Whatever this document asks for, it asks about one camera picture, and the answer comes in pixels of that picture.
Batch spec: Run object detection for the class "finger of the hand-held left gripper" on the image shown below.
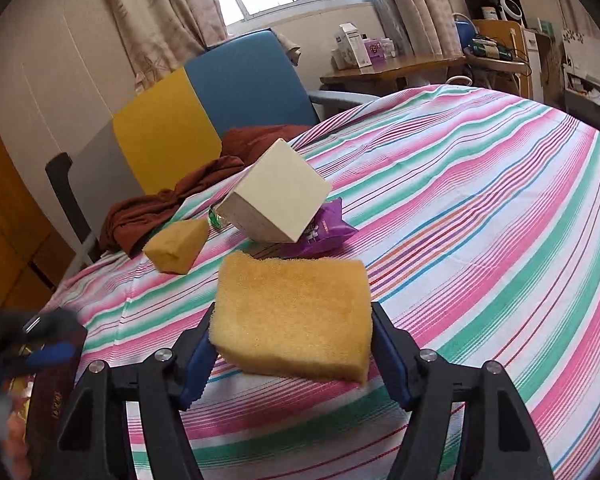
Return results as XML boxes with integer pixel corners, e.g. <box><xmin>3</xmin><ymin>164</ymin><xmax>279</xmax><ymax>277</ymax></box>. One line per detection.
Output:
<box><xmin>22</xmin><ymin>307</ymin><xmax>81</xmax><ymax>341</ymax></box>
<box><xmin>25</xmin><ymin>340</ymin><xmax>78</xmax><ymax>367</ymax></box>

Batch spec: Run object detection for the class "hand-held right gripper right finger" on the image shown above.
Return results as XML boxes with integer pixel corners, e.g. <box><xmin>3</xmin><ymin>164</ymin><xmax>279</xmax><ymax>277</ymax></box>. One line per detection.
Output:
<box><xmin>370</xmin><ymin>301</ymin><xmax>556</xmax><ymax>480</ymax></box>

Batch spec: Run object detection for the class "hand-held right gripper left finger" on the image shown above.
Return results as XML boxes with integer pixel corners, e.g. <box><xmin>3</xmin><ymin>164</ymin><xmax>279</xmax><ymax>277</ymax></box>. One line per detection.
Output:
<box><xmin>55</xmin><ymin>302</ymin><xmax>221</xmax><ymax>480</ymax></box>

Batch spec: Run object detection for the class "yellow sponge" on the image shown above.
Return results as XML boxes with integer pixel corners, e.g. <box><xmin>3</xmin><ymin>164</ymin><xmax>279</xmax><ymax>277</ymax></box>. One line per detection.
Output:
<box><xmin>142</xmin><ymin>217</ymin><xmax>211</xmax><ymax>276</ymax></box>
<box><xmin>208</xmin><ymin>251</ymin><xmax>372</xmax><ymax>386</ymax></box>

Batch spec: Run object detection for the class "orange wooden wardrobe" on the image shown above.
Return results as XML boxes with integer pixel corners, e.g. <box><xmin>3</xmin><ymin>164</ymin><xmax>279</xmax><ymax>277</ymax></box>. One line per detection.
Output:
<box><xmin>0</xmin><ymin>75</ymin><xmax>76</xmax><ymax>306</ymax></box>

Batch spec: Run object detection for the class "rust brown cloth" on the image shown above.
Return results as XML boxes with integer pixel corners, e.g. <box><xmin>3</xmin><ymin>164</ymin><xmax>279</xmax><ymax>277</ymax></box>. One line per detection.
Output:
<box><xmin>99</xmin><ymin>126</ymin><xmax>313</xmax><ymax>258</ymax></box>

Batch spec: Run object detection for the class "purple snack packet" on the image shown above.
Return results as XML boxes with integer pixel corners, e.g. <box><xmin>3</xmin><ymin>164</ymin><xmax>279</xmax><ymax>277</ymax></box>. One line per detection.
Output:
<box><xmin>282</xmin><ymin>197</ymin><xmax>359</xmax><ymax>257</ymax></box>

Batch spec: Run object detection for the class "plain cardboard box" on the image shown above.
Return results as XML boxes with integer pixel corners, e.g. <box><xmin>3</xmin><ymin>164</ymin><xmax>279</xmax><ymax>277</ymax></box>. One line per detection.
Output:
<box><xmin>216</xmin><ymin>137</ymin><xmax>333</xmax><ymax>245</ymax></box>

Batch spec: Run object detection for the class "blue yellow grey chair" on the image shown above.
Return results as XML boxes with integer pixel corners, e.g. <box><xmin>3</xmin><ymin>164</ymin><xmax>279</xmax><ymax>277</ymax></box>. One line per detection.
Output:
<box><xmin>45</xmin><ymin>29</ymin><xmax>321</xmax><ymax>266</ymax></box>

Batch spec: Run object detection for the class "wooden desk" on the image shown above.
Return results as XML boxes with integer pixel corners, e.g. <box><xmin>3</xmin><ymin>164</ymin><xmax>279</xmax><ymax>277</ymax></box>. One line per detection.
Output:
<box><xmin>320</xmin><ymin>55</ymin><xmax>468</xmax><ymax>96</ymax></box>

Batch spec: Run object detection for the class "white tall carton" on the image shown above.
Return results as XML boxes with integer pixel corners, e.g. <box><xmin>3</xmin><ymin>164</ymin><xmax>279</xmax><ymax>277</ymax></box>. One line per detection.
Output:
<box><xmin>336</xmin><ymin>22</ymin><xmax>373</xmax><ymax>68</ymax></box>

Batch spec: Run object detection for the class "floral beige curtain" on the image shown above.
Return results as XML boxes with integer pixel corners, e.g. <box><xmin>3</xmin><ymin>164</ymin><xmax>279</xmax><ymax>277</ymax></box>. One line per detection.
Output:
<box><xmin>370</xmin><ymin>0</ymin><xmax>463</xmax><ymax>61</ymax></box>
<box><xmin>97</xmin><ymin>0</ymin><xmax>228</xmax><ymax>91</ymax></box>

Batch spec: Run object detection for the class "wooden shelf cabinet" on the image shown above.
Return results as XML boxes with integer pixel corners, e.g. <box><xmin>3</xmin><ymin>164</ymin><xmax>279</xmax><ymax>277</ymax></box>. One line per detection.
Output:
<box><xmin>472</xmin><ymin>19</ymin><xmax>531</xmax><ymax>101</ymax></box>

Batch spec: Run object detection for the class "white leaf print cabinet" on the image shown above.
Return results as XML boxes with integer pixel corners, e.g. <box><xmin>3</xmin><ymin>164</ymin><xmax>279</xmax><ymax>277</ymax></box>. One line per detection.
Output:
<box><xmin>562</xmin><ymin>30</ymin><xmax>600</xmax><ymax>111</ymax></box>

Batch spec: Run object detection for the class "white round fan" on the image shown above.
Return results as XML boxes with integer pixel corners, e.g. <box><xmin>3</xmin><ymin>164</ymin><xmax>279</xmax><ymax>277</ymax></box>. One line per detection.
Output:
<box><xmin>497</xmin><ymin>0</ymin><xmax>526</xmax><ymax>21</ymax></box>

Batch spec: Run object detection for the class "grey metal frame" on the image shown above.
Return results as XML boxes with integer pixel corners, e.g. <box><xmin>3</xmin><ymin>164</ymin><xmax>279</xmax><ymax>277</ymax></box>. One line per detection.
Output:
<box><xmin>307</xmin><ymin>90</ymin><xmax>381</xmax><ymax>121</ymax></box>

